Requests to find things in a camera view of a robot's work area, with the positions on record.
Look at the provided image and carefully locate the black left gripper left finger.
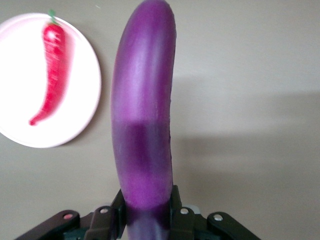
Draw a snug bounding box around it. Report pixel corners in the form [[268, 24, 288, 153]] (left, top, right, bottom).
[[14, 188, 127, 240]]

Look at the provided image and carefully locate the red chili pepper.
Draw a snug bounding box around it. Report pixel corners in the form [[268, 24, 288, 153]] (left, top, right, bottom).
[[28, 9, 70, 127]]

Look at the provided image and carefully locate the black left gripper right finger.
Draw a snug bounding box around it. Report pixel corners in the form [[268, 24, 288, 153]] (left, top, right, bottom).
[[167, 184, 261, 240]]

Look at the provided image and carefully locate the purple eggplant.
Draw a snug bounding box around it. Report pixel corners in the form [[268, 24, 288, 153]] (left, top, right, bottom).
[[110, 0, 177, 240]]

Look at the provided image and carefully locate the brown table cover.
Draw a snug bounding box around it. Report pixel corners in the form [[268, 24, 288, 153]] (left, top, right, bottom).
[[0, 0, 320, 240]]

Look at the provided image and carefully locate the pink round plate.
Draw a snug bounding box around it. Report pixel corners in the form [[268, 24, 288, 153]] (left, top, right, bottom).
[[0, 12, 102, 149]]

